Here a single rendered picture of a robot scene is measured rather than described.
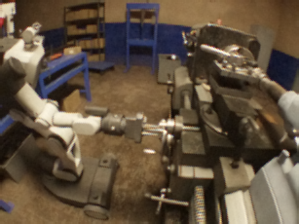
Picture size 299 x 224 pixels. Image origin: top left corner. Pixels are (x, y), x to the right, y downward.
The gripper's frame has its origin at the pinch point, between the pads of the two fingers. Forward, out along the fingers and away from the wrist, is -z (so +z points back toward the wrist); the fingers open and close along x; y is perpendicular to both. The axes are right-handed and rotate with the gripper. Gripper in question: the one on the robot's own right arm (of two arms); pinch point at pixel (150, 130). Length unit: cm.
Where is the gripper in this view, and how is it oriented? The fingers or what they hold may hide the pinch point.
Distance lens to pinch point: 57.9
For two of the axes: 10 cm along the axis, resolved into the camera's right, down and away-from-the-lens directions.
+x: -1.0, 9.8, 2.0
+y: -1.0, 1.9, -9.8
